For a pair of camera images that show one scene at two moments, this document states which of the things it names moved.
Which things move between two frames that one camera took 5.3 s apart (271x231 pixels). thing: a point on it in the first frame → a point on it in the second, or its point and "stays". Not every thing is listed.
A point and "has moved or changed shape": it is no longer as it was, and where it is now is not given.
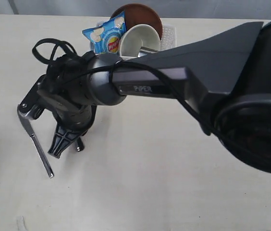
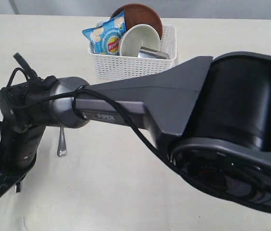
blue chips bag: x=106 y=36 stays
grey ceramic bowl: x=137 y=36 stays
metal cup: x=144 y=51 stays
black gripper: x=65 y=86 → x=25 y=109
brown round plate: x=139 y=14 stays
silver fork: x=80 y=146 has moved or changed shape
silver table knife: x=27 y=123 → x=18 y=188
